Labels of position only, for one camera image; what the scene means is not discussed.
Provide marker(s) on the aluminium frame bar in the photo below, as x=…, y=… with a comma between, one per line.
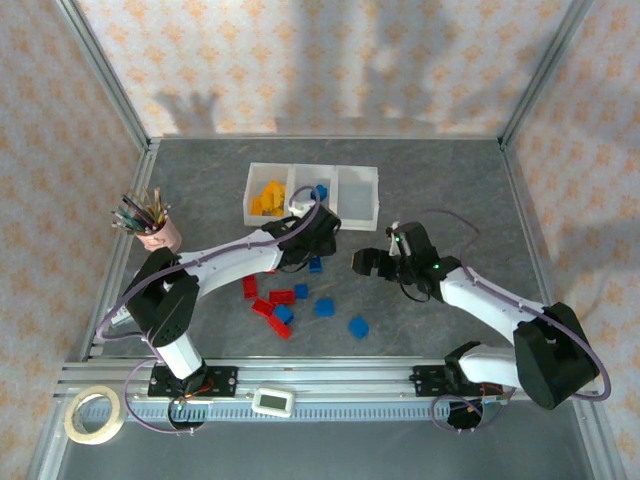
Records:
x=325, y=137

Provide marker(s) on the wooden stick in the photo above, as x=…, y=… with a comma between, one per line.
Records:
x=158, y=200

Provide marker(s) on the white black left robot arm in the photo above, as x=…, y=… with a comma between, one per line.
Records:
x=235, y=255

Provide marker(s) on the coloured pencil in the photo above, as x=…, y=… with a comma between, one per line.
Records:
x=166, y=207
x=125, y=219
x=132, y=206
x=125, y=226
x=149, y=200

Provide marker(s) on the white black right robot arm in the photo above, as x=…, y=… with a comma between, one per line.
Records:
x=480, y=296

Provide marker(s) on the pink cup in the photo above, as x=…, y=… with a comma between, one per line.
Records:
x=162, y=237

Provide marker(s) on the aluminium frame post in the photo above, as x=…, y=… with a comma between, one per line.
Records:
x=544, y=75
x=112, y=85

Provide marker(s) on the beige masking tape roll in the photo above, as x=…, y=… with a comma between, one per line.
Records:
x=72, y=425

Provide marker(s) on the white digital timer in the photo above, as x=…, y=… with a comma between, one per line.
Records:
x=272, y=401

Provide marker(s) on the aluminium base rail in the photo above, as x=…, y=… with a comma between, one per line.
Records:
x=325, y=372

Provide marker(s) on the aluminium side rail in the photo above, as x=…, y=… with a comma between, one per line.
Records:
x=535, y=250
x=120, y=250

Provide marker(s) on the white three-compartment container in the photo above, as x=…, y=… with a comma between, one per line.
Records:
x=357, y=200

